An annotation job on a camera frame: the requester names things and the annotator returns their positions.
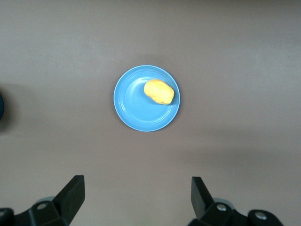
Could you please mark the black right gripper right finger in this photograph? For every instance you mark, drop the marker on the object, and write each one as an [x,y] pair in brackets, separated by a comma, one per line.
[200,200]

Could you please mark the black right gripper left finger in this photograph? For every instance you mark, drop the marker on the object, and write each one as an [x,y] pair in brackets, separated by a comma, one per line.
[70,200]

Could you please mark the yellow potato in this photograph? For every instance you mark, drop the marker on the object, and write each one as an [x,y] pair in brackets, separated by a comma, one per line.
[159,92]

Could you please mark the blue round plate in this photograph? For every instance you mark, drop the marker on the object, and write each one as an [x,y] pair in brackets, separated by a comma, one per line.
[136,110]

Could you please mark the dark blue saucepan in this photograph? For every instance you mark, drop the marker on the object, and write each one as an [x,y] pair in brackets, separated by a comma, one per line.
[1,107]

